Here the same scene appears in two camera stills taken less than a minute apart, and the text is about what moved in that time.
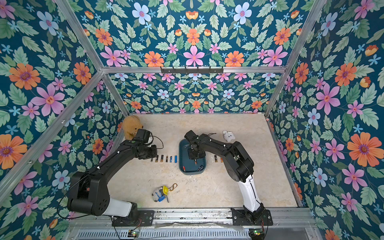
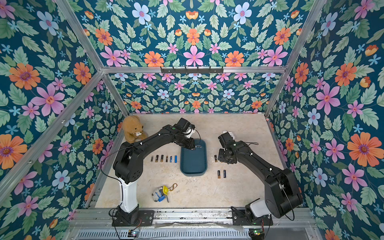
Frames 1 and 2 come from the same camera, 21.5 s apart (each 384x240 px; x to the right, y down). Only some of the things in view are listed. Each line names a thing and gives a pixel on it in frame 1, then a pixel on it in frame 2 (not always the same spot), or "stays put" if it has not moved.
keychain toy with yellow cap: [160, 193] stays put
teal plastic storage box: [186, 165] stays put
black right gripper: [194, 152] to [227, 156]
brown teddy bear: [131, 124] stays put
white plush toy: [228, 136] stays put
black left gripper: [154, 153] to [190, 144]
